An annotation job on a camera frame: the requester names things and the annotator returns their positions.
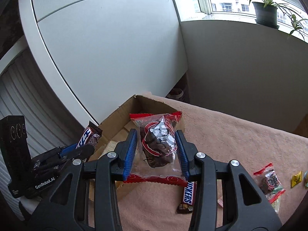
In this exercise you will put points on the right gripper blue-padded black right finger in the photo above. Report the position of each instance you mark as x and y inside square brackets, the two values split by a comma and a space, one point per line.
[227, 197]

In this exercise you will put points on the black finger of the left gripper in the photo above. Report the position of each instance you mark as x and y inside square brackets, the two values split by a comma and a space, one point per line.
[83, 153]

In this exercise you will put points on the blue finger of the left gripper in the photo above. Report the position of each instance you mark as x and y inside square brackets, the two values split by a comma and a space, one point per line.
[67, 149]

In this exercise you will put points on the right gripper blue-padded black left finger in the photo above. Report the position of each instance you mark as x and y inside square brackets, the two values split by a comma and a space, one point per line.
[66, 205]

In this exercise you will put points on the yellow small snack packet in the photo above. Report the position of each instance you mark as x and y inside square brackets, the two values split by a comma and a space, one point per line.
[296, 179]

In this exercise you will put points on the red clear dark snack bag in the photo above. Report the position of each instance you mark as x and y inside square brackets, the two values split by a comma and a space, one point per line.
[156, 158]

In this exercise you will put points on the snickers bar wrapper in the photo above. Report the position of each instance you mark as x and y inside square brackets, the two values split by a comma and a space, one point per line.
[91, 135]

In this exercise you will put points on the red green snack bag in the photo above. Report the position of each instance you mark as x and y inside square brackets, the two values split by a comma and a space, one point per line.
[276, 204]

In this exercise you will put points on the open cardboard box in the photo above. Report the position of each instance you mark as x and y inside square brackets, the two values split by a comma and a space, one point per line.
[116, 128]

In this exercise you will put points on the yellow candy in green wrapper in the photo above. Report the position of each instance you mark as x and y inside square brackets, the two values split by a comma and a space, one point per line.
[306, 179]

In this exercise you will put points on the pink table cloth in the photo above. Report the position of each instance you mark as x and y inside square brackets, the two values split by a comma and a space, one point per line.
[151, 206]

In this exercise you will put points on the white cabinet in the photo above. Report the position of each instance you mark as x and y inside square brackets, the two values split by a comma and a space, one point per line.
[96, 54]

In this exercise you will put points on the potted spider plant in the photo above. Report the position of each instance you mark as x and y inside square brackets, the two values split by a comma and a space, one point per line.
[266, 12]

